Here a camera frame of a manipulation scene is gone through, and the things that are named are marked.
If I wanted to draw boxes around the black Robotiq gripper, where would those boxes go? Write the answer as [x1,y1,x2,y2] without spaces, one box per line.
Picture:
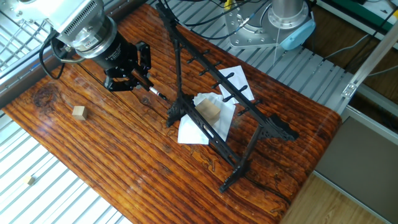
[91,30,155,92]

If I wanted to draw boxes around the thin metal utensil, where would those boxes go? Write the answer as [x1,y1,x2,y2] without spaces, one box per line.
[130,68,169,101]

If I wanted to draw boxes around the black ornate pen rack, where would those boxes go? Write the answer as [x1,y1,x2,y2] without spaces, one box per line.
[155,2,300,194]

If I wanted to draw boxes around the large wooden block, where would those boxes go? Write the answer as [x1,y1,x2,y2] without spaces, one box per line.
[195,98,221,125]

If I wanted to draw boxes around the wood grain table mat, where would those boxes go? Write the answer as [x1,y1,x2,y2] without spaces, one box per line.
[1,3,342,224]

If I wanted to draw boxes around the single white paper sheet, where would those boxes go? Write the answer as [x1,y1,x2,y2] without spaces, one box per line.
[217,65,255,105]

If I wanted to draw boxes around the thin white zip tie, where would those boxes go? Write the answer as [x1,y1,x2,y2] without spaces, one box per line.
[272,27,281,65]

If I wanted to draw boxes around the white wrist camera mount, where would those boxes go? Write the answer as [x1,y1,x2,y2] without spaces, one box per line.
[18,0,105,35]

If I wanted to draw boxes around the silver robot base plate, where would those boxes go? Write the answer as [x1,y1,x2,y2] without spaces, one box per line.
[224,0,280,49]

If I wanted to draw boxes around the grey floor cable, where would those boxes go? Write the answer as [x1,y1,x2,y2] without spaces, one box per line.
[323,33,371,60]

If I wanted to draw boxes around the aluminium profile post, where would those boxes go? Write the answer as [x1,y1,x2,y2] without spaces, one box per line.
[341,20,398,99]

